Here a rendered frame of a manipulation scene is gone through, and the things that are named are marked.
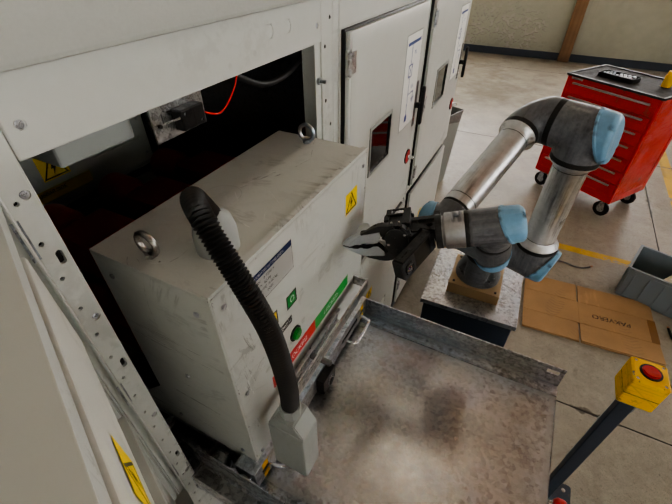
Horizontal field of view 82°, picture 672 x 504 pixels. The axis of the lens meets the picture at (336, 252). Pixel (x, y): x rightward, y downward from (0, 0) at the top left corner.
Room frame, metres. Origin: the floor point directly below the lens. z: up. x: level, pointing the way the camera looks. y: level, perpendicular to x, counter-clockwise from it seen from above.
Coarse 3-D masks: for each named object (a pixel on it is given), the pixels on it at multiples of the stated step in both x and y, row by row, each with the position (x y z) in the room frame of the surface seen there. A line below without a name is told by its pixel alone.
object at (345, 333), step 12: (360, 300) 0.77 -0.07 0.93; (348, 324) 0.68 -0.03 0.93; (348, 336) 0.68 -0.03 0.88; (336, 348) 0.61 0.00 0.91; (312, 384) 0.50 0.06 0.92; (300, 396) 0.47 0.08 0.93; (312, 396) 0.50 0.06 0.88; (240, 456) 0.34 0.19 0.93; (264, 456) 0.34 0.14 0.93; (240, 468) 0.32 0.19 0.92; (252, 468) 0.32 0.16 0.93; (264, 468) 0.33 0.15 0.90; (252, 480) 0.31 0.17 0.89
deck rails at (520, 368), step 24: (384, 312) 0.76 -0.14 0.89; (408, 336) 0.70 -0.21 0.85; (432, 336) 0.69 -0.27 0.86; (456, 336) 0.66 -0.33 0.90; (480, 360) 0.62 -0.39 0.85; (504, 360) 0.60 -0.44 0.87; (528, 360) 0.58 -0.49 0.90; (528, 384) 0.55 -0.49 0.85; (552, 384) 0.55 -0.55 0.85; (240, 480) 0.31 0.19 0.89; (264, 480) 0.32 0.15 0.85
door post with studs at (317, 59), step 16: (320, 0) 0.88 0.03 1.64; (320, 16) 0.88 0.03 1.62; (320, 48) 0.88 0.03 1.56; (304, 64) 0.89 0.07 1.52; (320, 64) 0.88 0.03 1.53; (304, 80) 0.90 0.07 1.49; (320, 80) 0.86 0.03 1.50; (304, 96) 0.90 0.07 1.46; (320, 96) 0.87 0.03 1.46; (320, 112) 0.87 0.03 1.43; (320, 128) 0.87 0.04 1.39
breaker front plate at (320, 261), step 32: (320, 224) 0.58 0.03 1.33; (352, 224) 0.71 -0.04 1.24; (256, 256) 0.42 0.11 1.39; (320, 256) 0.58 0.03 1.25; (352, 256) 0.71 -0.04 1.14; (224, 288) 0.36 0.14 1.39; (288, 288) 0.48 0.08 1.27; (320, 288) 0.57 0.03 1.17; (352, 288) 0.72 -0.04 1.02; (224, 320) 0.34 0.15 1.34; (256, 352) 0.38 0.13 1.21; (256, 384) 0.37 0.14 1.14; (256, 416) 0.35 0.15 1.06; (256, 448) 0.34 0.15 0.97
